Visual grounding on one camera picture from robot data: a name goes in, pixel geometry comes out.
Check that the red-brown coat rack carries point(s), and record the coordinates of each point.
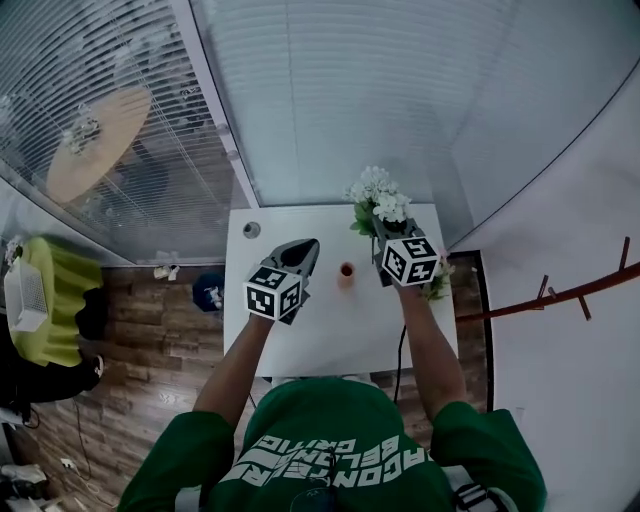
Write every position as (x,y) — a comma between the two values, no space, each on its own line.
(550,296)

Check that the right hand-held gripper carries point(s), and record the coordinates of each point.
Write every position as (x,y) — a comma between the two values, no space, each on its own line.
(410,260)

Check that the blue bag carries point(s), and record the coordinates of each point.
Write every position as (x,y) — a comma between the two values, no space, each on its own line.
(207,292)

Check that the green printed t-shirt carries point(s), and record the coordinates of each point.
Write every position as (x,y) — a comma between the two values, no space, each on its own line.
(320,450)

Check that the white power strip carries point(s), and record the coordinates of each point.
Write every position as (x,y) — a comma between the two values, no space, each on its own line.
(67,463)

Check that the crumpled white paper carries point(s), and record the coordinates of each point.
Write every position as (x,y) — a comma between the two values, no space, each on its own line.
(167,271)

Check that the person's left forearm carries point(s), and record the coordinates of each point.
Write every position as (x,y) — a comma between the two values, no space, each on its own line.
(235,365)

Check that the white flowers bunch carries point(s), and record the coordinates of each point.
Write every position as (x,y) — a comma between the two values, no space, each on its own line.
(380,197)

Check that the round wooden table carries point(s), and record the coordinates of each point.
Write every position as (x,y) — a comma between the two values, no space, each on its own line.
(95,150)

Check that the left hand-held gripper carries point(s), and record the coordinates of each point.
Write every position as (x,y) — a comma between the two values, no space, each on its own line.
(272,295)

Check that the white mesh basket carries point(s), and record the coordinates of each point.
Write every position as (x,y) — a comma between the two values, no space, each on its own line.
(25,295)

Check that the person's right forearm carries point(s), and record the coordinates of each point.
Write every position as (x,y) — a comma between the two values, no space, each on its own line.
(432,350)

